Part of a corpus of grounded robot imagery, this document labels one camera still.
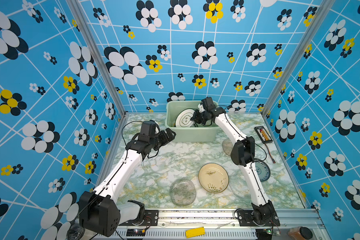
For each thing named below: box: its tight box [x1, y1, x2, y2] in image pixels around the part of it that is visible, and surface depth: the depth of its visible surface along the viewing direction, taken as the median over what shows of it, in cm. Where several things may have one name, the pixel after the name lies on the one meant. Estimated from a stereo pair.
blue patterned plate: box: [254, 158, 271, 182], surface depth 91 cm
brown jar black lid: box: [287, 226, 313, 240], surface depth 64 cm
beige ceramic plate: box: [198, 162, 230, 194], surface depth 87 cm
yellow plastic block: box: [185, 226, 205, 239], surface depth 71 cm
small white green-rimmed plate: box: [175, 108, 195, 128], surface depth 106 cm
